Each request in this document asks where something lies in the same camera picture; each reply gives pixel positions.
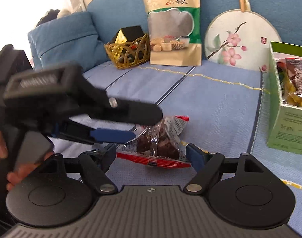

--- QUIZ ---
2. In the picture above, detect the red-edged dark candy packet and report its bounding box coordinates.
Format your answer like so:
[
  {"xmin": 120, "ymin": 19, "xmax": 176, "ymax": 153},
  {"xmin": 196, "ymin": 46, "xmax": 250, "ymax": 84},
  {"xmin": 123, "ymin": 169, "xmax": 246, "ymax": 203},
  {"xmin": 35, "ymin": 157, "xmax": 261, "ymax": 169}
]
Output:
[{"xmin": 116, "ymin": 115, "xmax": 191, "ymax": 169}]

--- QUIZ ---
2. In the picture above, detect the yellow foil snack bag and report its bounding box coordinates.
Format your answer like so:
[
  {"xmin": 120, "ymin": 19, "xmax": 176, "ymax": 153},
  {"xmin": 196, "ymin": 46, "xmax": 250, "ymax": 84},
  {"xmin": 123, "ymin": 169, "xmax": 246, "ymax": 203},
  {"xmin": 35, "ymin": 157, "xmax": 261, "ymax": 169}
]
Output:
[{"xmin": 282, "ymin": 76, "xmax": 302, "ymax": 107}]

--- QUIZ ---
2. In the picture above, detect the brown clear-wrapped snack pack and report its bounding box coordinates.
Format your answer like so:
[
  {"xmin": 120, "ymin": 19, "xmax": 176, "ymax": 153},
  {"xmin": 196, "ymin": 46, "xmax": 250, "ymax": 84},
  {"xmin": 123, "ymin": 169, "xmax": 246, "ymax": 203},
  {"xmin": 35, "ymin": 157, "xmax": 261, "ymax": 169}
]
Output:
[{"xmin": 277, "ymin": 58, "xmax": 302, "ymax": 97}]

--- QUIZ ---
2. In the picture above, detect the person's left hand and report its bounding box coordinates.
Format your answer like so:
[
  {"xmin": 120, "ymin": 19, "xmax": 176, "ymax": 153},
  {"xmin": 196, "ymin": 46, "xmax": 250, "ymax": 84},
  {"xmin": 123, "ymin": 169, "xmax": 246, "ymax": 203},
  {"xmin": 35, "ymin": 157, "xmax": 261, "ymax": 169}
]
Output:
[{"xmin": 0, "ymin": 126, "xmax": 54, "ymax": 191}]

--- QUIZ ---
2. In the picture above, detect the blue cushion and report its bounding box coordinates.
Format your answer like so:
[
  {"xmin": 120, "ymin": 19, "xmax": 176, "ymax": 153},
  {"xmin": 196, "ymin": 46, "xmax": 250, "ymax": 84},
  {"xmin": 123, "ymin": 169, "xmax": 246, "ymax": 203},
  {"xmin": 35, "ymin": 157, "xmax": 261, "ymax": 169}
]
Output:
[{"xmin": 28, "ymin": 12, "xmax": 108, "ymax": 72}]

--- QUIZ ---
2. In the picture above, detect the green white cardboard box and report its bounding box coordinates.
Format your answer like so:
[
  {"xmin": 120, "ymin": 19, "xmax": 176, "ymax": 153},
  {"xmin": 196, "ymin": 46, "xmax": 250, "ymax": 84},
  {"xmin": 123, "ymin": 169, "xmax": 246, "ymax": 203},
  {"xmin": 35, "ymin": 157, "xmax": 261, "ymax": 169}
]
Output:
[{"xmin": 267, "ymin": 42, "xmax": 302, "ymax": 154}]

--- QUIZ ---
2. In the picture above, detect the light blue seat cover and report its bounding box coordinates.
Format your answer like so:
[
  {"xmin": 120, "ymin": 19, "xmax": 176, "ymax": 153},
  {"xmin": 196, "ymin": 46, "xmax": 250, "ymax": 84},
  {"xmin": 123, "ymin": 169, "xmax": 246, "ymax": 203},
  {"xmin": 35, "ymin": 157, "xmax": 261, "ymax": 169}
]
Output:
[{"xmin": 49, "ymin": 60, "xmax": 302, "ymax": 236}]

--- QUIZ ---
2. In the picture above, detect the beige green grain snack bag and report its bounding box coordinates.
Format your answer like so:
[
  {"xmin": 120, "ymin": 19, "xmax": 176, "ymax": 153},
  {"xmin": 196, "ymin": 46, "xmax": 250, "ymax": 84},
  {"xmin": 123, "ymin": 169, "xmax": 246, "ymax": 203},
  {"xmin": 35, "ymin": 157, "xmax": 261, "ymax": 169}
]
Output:
[{"xmin": 143, "ymin": 0, "xmax": 202, "ymax": 67}]

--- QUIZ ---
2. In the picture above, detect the round painted hand fan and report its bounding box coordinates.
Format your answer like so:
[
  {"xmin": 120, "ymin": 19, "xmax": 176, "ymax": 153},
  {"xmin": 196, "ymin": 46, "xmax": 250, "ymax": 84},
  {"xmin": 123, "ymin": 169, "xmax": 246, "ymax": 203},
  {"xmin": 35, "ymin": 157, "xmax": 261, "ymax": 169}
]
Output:
[{"xmin": 204, "ymin": 0, "xmax": 281, "ymax": 72}]

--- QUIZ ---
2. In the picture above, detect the gold wire basket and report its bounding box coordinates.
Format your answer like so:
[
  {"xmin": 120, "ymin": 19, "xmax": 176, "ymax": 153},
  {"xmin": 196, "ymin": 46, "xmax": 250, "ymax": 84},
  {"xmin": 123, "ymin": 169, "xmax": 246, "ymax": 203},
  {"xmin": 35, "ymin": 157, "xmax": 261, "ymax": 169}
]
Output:
[{"xmin": 104, "ymin": 25, "xmax": 150, "ymax": 70}]

